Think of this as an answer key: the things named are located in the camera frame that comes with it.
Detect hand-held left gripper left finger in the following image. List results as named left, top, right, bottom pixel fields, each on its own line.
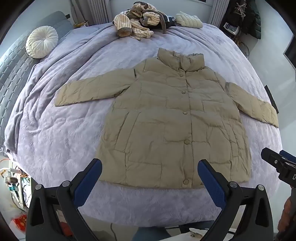
left=25, top=158, right=103, bottom=241

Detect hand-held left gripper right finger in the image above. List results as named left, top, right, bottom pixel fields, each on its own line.
left=197, top=159, right=274, bottom=241

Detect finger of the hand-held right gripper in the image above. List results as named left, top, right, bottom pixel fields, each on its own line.
left=261, top=147, right=296, bottom=168

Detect beige puffer jacket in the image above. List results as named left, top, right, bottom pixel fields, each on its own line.
left=54, top=47, right=279, bottom=189

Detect person's right forearm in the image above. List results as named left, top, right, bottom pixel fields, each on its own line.
left=277, top=194, right=296, bottom=235

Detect dark clothes on rack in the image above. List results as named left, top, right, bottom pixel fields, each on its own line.
left=230, top=0, right=262, bottom=40

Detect lavender bed blanket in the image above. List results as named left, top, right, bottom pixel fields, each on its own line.
left=3, top=22, right=284, bottom=229

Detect red packet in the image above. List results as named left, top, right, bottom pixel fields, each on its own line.
left=10, top=214, right=28, bottom=230

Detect person's blue jeans leg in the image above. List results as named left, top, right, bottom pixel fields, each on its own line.
left=132, top=226, right=173, bottom=241

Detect grey quilted headboard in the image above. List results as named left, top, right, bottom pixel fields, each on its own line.
left=0, top=10, right=75, bottom=149

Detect small printed box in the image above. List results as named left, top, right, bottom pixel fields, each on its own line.
left=223, top=22, right=240, bottom=36

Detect white round pleated pillow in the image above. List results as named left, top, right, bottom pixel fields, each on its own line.
left=25, top=26, right=59, bottom=59

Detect grey curtain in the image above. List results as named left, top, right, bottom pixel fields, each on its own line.
left=209, top=0, right=232, bottom=28
left=70, top=0, right=111, bottom=26

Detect white quilted folded garment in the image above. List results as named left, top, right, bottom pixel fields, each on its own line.
left=175, top=12, right=204, bottom=29

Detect cream striped robe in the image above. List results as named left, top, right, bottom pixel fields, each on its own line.
left=113, top=1, right=163, bottom=41

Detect dark garment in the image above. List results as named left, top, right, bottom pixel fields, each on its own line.
left=153, top=9, right=178, bottom=35

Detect tangle of coloured cables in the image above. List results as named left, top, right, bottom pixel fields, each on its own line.
left=0, top=158, right=31, bottom=210

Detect wall television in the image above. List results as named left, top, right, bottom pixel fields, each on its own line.
left=283, top=35, right=296, bottom=61

